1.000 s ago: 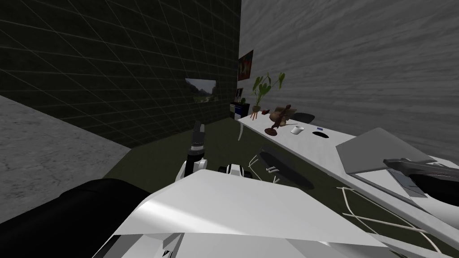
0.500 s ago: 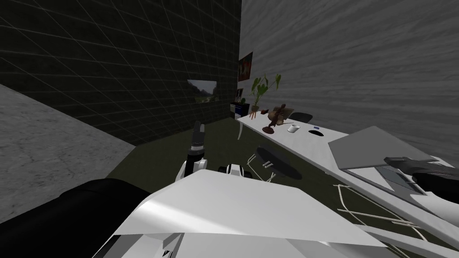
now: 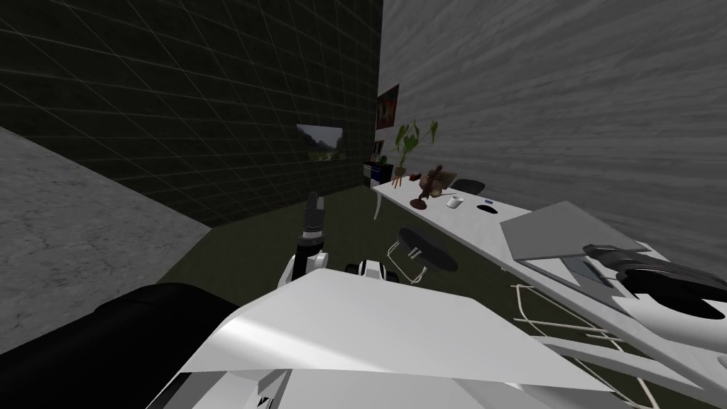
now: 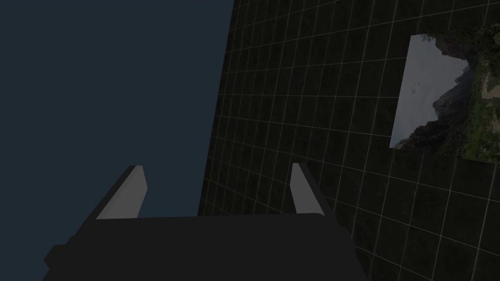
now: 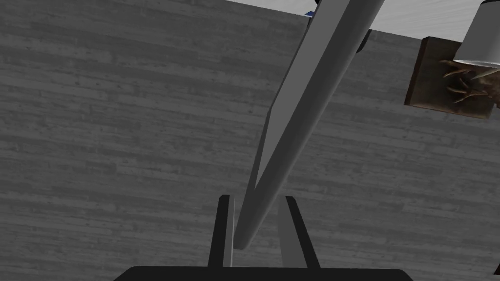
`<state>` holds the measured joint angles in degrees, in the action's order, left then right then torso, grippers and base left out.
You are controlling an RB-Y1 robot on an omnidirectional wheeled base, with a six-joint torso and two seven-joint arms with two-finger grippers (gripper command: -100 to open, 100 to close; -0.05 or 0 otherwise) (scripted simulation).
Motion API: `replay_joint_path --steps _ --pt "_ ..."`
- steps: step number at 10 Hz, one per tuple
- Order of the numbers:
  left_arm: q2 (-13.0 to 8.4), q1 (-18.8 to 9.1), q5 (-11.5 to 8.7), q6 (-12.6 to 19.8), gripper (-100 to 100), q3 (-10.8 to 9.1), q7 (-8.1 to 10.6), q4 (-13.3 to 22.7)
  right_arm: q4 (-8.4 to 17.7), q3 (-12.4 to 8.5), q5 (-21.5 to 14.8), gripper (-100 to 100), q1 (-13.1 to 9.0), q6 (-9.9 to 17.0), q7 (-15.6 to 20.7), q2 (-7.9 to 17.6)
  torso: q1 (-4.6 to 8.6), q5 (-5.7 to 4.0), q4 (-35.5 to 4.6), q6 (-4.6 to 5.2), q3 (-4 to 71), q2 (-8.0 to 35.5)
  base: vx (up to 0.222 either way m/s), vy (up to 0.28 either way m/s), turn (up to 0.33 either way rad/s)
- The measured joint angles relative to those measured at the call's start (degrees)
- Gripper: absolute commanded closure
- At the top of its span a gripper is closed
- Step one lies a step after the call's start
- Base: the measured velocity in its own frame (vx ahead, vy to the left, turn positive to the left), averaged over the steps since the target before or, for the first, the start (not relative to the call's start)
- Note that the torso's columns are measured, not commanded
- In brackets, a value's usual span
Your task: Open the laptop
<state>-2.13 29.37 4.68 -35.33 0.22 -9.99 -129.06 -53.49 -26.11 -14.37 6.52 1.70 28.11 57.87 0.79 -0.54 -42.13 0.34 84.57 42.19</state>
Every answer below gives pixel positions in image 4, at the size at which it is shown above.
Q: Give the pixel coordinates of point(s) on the landscape picture on wall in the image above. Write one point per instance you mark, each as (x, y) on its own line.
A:
(445, 97)

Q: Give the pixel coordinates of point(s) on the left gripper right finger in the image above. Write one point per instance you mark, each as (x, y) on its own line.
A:
(304, 195)

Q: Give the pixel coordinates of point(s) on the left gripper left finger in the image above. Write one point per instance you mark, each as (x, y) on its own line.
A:
(125, 197)

